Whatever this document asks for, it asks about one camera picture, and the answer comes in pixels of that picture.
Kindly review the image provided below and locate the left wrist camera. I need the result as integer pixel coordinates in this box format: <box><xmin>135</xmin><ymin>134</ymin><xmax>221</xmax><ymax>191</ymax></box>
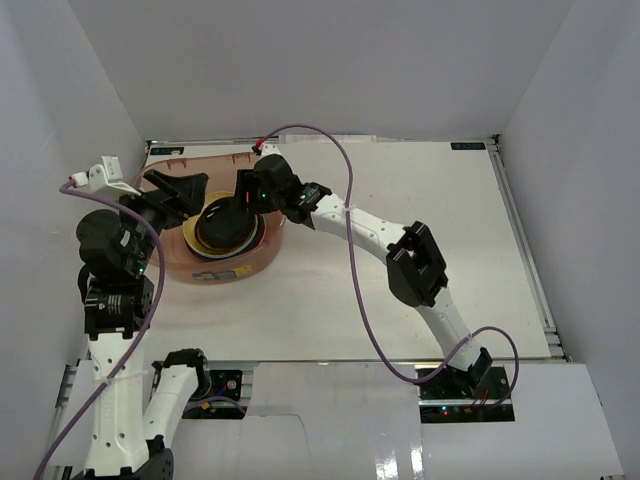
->
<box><xmin>70</xmin><ymin>156</ymin><xmax>141</xmax><ymax>200</ymax></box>

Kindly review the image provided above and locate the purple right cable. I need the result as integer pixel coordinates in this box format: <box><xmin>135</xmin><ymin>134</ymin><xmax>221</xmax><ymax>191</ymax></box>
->
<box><xmin>257</xmin><ymin>123</ymin><xmax>521</xmax><ymax>401</ymax></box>

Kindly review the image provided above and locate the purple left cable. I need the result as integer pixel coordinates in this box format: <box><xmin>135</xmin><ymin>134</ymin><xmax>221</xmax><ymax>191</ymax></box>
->
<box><xmin>33</xmin><ymin>180</ymin><xmax>167</xmax><ymax>480</ymax></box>

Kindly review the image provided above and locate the pink translucent plastic bin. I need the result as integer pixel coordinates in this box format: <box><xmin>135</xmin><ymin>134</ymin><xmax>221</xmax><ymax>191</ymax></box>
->
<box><xmin>133</xmin><ymin>152</ymin><xmax>285</xmax><ymax>285</ymax></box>

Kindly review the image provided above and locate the yellow plate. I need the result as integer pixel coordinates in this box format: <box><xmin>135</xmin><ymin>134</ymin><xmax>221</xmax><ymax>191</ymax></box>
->
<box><xmin>183</xmin><ymin>191</ymin><xmax>235</xmax><ymax>253</ymax></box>

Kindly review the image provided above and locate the light blue plate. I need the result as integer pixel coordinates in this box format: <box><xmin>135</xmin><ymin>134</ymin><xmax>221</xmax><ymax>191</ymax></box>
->
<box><xmin>185</xmin><ymin>215</ymin><xmax>266</xmax><ymax>261</ymax></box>

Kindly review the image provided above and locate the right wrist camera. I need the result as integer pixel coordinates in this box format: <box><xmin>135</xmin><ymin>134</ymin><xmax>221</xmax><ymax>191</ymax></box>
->
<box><xmin>252</xmin><ymin>139</ymin><xmax>281</xmax><ymax>158</ymax></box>

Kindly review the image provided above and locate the purple cable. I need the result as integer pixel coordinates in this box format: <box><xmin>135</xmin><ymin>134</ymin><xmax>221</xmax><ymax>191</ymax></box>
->
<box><xmin>257</xmin><ymin>123</ymin><xmax>521</xmax><ymax>401</ymax></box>
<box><xmin>33</xmin><ymin>180</ymin><xmax>167</xmax><ymax>480</ymax></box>

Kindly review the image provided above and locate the black plate with iridescent rim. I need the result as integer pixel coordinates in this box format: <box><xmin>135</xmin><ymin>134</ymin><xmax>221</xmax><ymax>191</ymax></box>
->
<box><xmin>195</xmin><ymin>196</ymin><xmax>258</xmax><ymax>250</ymax></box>

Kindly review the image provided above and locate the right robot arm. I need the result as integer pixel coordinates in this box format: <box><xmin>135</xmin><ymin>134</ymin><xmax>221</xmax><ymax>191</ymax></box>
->
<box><xmin>234</xmin><ymin>154</ymin><xmax>492</xmax><ymax>399</ymax></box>

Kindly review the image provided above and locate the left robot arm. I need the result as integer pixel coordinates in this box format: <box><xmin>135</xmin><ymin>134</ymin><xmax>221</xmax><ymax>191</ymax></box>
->
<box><xmin>71</xmin><ymin>170</ymin><xmax>212</xmax><ymax>479</ymax></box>

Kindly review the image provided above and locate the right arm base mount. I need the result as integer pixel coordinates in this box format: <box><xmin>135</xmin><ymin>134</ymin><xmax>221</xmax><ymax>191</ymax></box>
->
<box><xmin>418</xmin><ymin>367</ymin><xmax>515</xmax><ymax>425</ymax></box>

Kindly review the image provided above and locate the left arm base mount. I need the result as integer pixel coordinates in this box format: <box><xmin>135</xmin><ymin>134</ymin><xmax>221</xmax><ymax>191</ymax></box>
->
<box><xmin>204</xmin><ymin>369</ymin><xmax>244</xmax><ymax>402</ymax></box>

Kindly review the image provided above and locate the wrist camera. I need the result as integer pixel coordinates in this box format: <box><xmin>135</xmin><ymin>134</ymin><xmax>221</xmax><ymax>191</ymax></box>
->
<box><xmin>252</xmin><ymin>139</ymin><xmax>281</xmax><ymax>158</ymax></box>
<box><xmin>70</xmin><ymin>156</ymin><xmax>141</xmax><ymax>200</ymax></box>

